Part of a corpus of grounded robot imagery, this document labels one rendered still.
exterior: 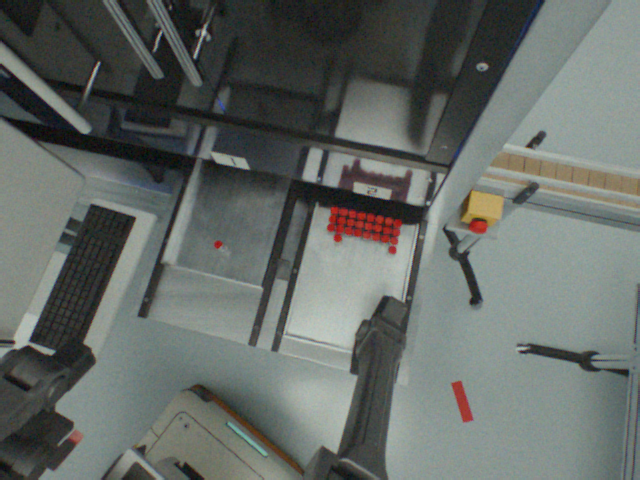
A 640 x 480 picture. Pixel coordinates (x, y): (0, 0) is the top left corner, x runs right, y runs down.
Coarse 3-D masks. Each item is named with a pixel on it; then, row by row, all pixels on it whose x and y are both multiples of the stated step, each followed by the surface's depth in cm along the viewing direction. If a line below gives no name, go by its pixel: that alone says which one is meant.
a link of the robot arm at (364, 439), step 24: (384, 336) 78; (360, 360) 76; (384, 360) 71; (360, 384) 66; (384, 384) 65; (360, 408) 59; (384, 408) 61; (360, 432) 55; (384, 432) 57; (312, 456) 52; (336, 456) 50; (360, 456) 51; (384, 456) 53
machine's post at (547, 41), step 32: (544, 0) 45; (576, 0) 44; (608, 0) 43; (544, 32) 48; (576, 32) 47; (512, 64) 54; (544, 64) 53; (512, 96) 60; (480, 128) 69; (512, 128) 67; (480, 160) 78; (448, 192) 94
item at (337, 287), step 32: (320, 224) 117; (320, 256) 114; (352, 256) 114; (384, 256) 114; (320, 288) 112; (352, 288) 112; (384, 288) 112; (288, 320) 108; (320, 320) 110; (352, 320) 110
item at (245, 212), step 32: (192, 192) 121; (224, 192) 120; (256, 192) 120; (288, 192) 117; (192, 224) 118; (224, 224) 118; (256, 224) 117; (192, 256) 116; (224, 256) 116; (256, 256) 115
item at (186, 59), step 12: (156, 0) 50; (156, 12) 51; (168, 12) 52; (168, 24) 53; (168, 36) 55; (180, 36) 56; (204, 36) 64; (180, 48) 57; (180, 60) 60; (192, 60) 61; (192, 72) 62; (192, 84) 65
